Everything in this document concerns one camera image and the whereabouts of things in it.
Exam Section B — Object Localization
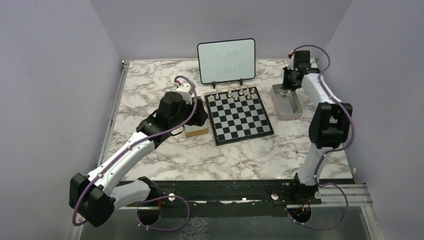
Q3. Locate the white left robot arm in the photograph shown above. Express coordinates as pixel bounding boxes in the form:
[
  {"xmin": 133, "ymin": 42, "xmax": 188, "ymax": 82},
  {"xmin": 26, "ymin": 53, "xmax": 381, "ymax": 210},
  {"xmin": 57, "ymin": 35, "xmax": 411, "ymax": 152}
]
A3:
[{"xmin": 69, "ymin": 91, "xmax": 208, "ymax": 227}]

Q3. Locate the black silver chessboard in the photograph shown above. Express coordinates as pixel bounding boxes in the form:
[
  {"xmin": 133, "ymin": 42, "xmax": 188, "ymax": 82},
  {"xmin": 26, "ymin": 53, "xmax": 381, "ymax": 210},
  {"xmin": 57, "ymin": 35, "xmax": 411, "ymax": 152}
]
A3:
[{"xmin": 204, "ymin": 86, "xmax": 274, "ymax": 146}]

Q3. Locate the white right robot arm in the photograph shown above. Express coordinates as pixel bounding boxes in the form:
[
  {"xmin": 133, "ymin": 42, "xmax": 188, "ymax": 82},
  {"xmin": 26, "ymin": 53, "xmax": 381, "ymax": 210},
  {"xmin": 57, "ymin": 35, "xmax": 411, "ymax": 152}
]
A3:
[{"xmin": 281, "ymin": 67, "xmax": 353, "ymax": 204}]

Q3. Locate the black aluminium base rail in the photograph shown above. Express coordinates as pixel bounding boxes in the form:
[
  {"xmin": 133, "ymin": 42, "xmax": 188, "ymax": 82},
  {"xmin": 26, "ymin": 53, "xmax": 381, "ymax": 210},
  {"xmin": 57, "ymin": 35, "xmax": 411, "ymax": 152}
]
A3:
[{"xmin": 79, "ymin": 178, "xmax": 374, "ymax": 220}]

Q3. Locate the small whiteboard on stand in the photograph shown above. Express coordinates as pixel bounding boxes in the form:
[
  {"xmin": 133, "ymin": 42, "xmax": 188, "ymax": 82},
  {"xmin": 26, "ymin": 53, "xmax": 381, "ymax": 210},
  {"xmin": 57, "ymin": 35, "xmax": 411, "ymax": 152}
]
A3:
[{"xmin": 196, "ymin": 38, "xmax": 256, "ymax": 86}]

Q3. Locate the pink tin tray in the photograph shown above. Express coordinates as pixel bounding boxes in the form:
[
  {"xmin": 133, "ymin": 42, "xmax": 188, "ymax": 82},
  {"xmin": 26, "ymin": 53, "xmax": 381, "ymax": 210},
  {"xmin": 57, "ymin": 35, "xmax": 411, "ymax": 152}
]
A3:
[{"xmin": 270, "ymin": 84, "xmax": 303, "ymax": 121}]

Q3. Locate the gold tin tray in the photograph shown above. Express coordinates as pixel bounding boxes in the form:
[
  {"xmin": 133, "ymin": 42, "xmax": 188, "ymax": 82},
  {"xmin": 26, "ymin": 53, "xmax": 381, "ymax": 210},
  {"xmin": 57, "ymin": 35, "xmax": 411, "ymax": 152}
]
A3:
[{"xmin": 184, "ymin": 122, "xmax": 209, "ymax": 138}]

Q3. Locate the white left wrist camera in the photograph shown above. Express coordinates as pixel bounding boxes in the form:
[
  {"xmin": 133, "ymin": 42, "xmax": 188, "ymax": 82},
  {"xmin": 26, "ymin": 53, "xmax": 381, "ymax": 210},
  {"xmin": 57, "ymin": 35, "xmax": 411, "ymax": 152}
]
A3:
[{"xmin": 175, "ymin": 83, "xmax": 194, "ymax": 105}]

